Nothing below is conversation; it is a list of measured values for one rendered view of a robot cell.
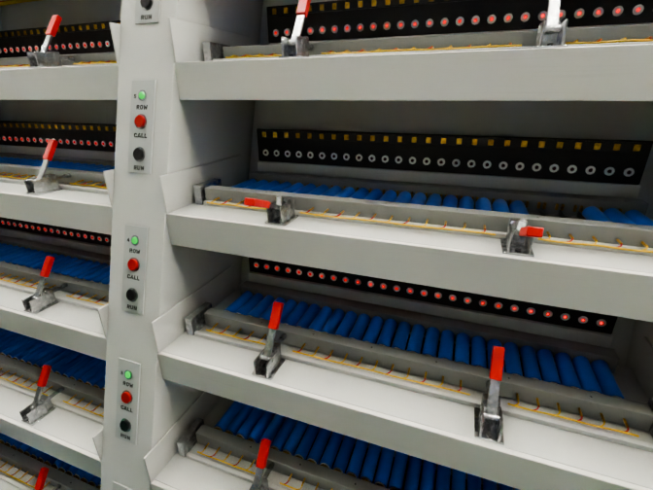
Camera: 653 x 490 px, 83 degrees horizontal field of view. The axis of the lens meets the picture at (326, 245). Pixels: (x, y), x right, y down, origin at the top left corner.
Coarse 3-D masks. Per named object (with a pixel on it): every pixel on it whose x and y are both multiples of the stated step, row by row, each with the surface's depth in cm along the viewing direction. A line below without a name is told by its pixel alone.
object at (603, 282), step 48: (192, 192) 53; (576, 192) 48; (624, 192) 46; (192, 240) 49; (240, 240) 46; (288, 240) 44; (336, 240) 41; (384, 240) 40; (432, 240) 40; (480, 240) 40; (480, 288) 38; (528, 288) 36; (576, 288) 34; (624, 288) 33
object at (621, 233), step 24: (216, 192) 52; (240, 192) 50; (264, 192) 49; (288, 192) 49; (336, 216) 45; (360, 216) 45; (384, 216) 44; (408, 216) 43; (432, 216) 42; (456, 216) 41; (480, 216) 40; (504, 216) 40; (528, 216) 40; (552, 240) 37; (600, 240) 37; (624, 240) 36; (648, 240) 36
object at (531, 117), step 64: (64, 0) 79; (320, 0) 61; (256, 128) 66; (320, 128) 62; (384, 128) 58; (448, 128) 55; (512, 128) 52; (576, 128) 50; (640, 128) 47; (640, 192) 48
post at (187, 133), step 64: (128, 0) 49; (192, 0) 49; (256, 0) 62; (128, 64) 49; (128, 128) 50; (192, 128) 52; (128, 192) 51; (192, 256) 55; (128, 320) 52; (128, 448) 54
